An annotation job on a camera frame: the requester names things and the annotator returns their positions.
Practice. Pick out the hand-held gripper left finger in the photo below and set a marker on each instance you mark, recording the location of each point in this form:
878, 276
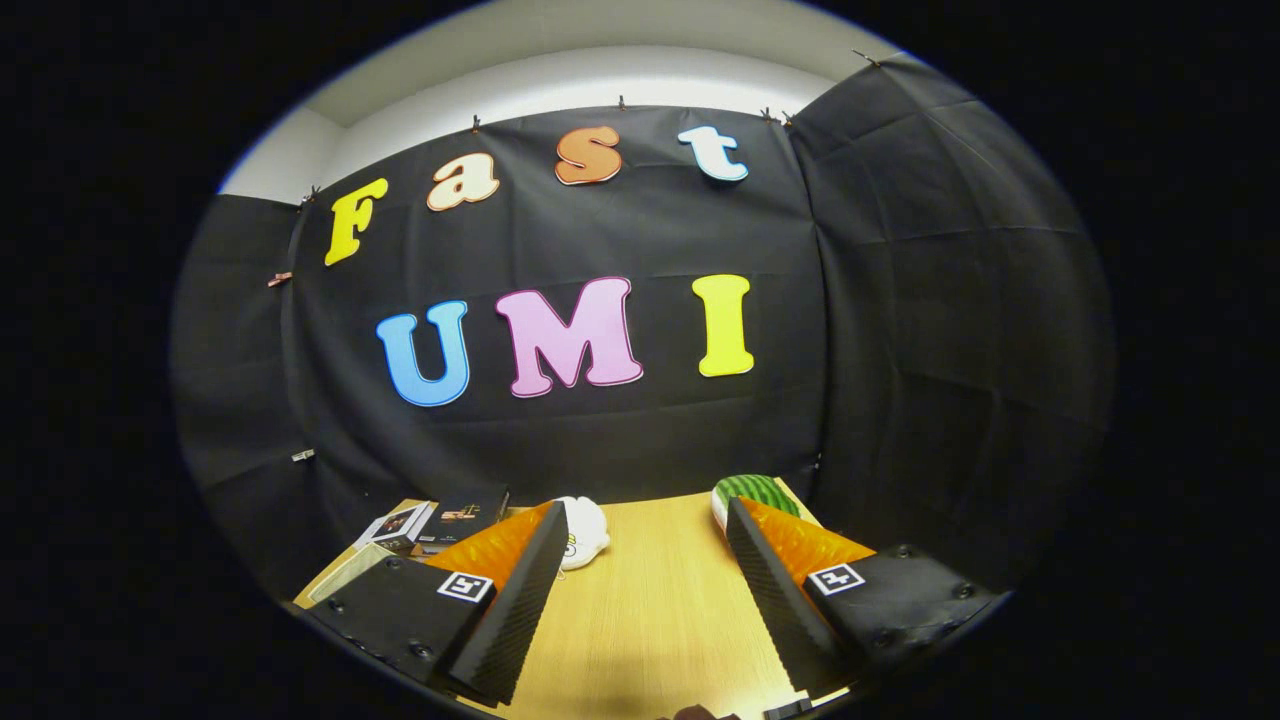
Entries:
520, 610

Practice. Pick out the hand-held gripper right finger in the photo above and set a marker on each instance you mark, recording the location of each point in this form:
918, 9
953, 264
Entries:
775, 590

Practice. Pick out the grey fabric storage box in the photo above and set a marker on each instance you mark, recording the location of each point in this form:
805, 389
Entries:
345, 575

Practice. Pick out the watermelon slice plush toy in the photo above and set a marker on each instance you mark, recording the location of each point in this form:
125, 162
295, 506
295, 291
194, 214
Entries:
755, 490

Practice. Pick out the white plush toy with eyes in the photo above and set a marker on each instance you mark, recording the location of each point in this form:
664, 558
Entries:
588, 530

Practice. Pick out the dark cover book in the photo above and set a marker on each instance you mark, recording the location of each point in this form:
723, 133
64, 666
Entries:
465, 512

